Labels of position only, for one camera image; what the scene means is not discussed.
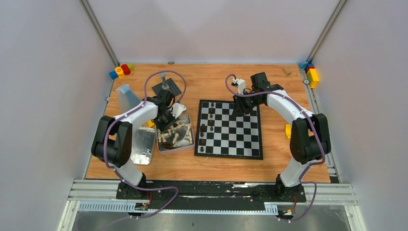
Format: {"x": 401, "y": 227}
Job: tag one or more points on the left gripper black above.
{"x": 166, "y": 120}

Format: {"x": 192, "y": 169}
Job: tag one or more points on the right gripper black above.
{"x": 240, "y": 109}

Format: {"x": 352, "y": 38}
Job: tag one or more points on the silver tin lid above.
{"x": 143, "y": 141}

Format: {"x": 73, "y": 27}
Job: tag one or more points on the folding chess board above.
{"x": 240, "y": 138}

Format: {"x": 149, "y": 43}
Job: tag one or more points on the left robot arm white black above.
{"x": 112, "y": 142}

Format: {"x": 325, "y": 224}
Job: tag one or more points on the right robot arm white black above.
{"x": 310, "y": 136}

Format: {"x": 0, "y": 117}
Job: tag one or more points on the pink tin box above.
{"x": 177, "y": 138}

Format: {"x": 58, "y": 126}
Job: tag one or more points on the grey lego baseplate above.
{"x": 166, "y": 84}

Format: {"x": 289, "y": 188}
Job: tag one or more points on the yellow plastic block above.
{"x": 288, "y": 131}

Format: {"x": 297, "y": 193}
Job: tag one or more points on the small wooden block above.
{"x": 286, "y": 71}

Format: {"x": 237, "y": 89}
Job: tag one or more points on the coloured toy blocks cluster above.
{"x": 121, "y": 71}

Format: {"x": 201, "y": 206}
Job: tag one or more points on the stacked coloured bricks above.
{"x": 311, "y": 74}

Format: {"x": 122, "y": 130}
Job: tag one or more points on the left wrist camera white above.
{"x": 178, "y": 109}

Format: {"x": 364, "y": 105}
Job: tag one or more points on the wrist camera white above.
{"x": 178, "y": 109}
{"x": 240, "y": 84}

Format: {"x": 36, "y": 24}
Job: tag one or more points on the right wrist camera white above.
{"x": 240, "y": 84}

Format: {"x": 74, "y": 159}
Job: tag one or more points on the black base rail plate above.
{"x": 210, "y": 195}

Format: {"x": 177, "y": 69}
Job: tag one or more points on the aluminium frame rail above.
{"x": 99, "y": 195}

